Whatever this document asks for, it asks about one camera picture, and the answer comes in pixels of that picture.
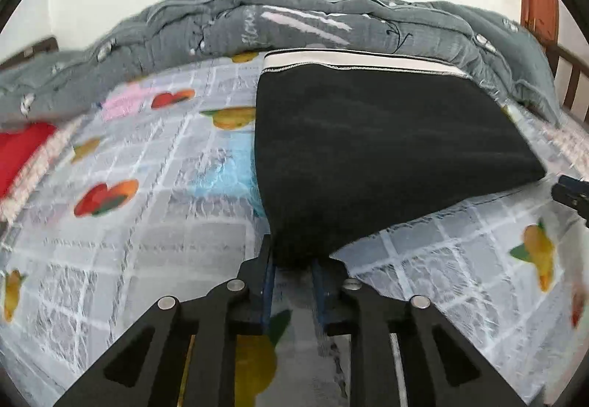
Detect wooden footboard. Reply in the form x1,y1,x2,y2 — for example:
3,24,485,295
545,41,589,124

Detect wooden headboard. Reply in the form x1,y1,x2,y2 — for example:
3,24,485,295
0,35,60,69

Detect floral bedsheet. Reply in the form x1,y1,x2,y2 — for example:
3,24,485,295
0,101,589,228

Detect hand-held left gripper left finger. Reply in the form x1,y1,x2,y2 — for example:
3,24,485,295
53,234,278,407

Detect orange wooden door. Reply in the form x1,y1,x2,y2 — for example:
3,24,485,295
518,0,560,51

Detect red pillow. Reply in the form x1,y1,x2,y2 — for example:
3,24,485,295
0,122,58,200

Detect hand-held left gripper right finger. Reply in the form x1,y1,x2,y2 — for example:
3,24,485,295
312,259,528,407

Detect grey quilt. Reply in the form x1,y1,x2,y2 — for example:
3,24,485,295
0,0,564,131

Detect black pants with white stripes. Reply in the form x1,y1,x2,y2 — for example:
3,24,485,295
254,49,548,270

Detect grey fruit printed blanket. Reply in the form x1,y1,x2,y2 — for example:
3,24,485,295
0,50,589,407

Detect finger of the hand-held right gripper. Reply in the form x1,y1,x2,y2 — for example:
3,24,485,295
551,174,589,226

